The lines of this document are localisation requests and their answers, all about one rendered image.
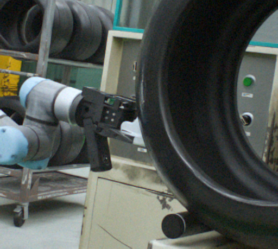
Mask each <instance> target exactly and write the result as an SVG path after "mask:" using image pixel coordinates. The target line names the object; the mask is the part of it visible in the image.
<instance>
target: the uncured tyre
mask: <svg viewBox="0 0 278 249"><path fill-rule="evenodd" d="M277 9H278V0H157V2H156V3H155V5H154V7H153V10H152V12H151V14H150V17H149V18H148V21H147V24H146V27H145V30H144V33H143V37H142V40H141V43H140V47H139V51H138V58H137V66H136V80H135V95H136V109H137V117H138V123H139V126H140V131H141V135H142V137H143V141H144V144H145V146H146V149H147V153H148V154H149V156H150V159H151V161H152V163H153V166H154V168H155V169H156V170H157V173H158V174H159V176H160V177H161V180H162V181H163V182H164V184H165V185H166V187H167V188H168V190H170V192H171V193H172V195H173V196H174V197H175V198H176V199H177V200H178V201H179V202H180V204H181V205H182V206H183V207H184V208H185V209H186V210H188V211H189V212H190V213H191V214H192V215H193V216H194V217H195V218H197V219H198V220H200V221H201V222H202V223H203V224H204V225H207V226H208V227H209V228H211V229H213V230H214V231H216V232H218V233H220V234H222V235H224V236H226V237H229V238H230V239H232V240H235V241H238V242H241V243H243V244H246V245H249V246H251V247H254V248H259V249H278V174H277V173H276V172H275V171H274V170H273V169H272V168H271V167H269V166H267V164H266V163H265V162H264V161H263V160H262V159H261V158H260V156H259V155H258V154H257V152H256V151H255V150H254V148H253V147H252V145H251V144H250V141H249V140H248V138H247V136H246V134H245V132H244V128H243V125H242V122H241V119H240V117H239V112H238V104H237V81H238V73H239V68H240V65H241V64H242V60H243V56H244V53H245V51H246V49H247V46H248V45H249V43H250V41H251V39H252V38H253V36H254V34H255V32H257V31H258V29H259V28H260V26H261V25H262V24H263V22H265V21H266V20H267V19H268V17H269V16H270V15H272V14H273V13H274V12H275V11H276V10H277Z"/></svg>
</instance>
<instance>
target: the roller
mask: <svg viewBox="0 0 278 249"><path fill-rule="evenodd" d="M161 229H162V232H163V233H164V235H165V236H166V237H167V238H169V239H178V238H183V237H186V236H189V235H195V234H200V233H206V232H210V231H214V230H213V229H211V228H209V227H208V226H207V225H204V224H203V223H202V222H201V221H200V220H198V219H197V218H195V217H194V216H193V215H192V214H191V213H190V212H189V211H185V212H177V213H171V214H167V215H166V216H165V217H164V218H163V220H162V222H161Z"/></svg>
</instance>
